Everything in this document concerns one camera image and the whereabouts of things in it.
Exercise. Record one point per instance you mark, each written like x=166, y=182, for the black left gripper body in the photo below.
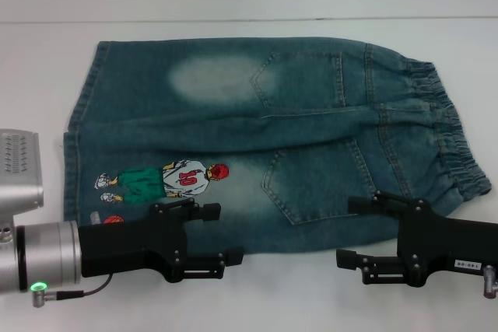
x=128, y=246

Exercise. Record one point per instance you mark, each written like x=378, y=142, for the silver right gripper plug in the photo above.
x=490, y=281

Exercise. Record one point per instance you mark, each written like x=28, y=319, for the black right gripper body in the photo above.
x=447, y=246

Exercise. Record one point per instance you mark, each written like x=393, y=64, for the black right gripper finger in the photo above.
x=373, y=203
x=381, y=270

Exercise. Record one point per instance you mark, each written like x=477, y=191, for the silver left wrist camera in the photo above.
x=19, y=176

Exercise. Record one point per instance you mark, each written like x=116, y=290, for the blue denim shorts with print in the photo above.
x=311, y=141

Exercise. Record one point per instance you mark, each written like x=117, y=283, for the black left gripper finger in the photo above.
x=210, y=260
x=206, y=212

